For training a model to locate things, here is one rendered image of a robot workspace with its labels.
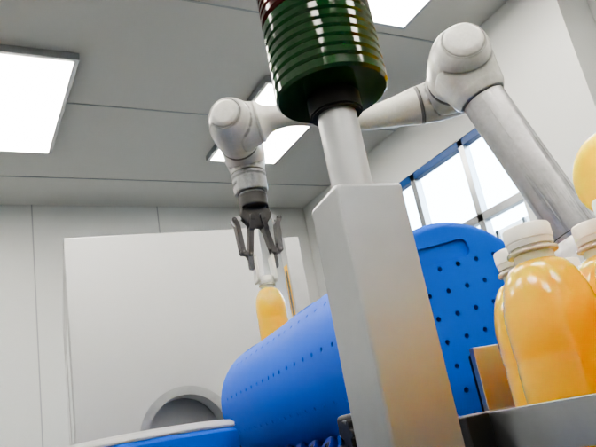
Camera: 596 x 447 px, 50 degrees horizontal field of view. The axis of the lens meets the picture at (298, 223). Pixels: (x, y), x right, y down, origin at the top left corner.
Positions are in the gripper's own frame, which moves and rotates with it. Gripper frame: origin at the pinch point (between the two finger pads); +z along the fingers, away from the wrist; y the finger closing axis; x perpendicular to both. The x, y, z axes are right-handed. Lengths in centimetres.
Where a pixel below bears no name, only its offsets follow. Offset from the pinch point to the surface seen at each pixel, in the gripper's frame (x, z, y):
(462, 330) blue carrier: 75, 32, 1
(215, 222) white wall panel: -457, -187, -115
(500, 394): 81, 41, 2
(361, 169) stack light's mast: 119, 30, 35
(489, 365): 81, 38, 3
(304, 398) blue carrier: 45, 35, 12
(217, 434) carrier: 47, 38, 28
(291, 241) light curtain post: -65, -29, -35
